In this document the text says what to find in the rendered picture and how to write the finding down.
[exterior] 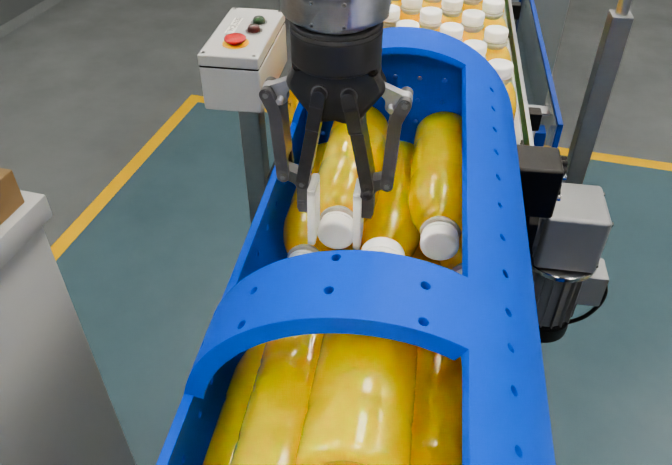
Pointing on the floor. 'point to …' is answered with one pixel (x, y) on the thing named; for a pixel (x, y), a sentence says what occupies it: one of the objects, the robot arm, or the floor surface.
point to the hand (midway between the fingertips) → (336, 212)
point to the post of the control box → (254, 156)
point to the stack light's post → (597, 94)
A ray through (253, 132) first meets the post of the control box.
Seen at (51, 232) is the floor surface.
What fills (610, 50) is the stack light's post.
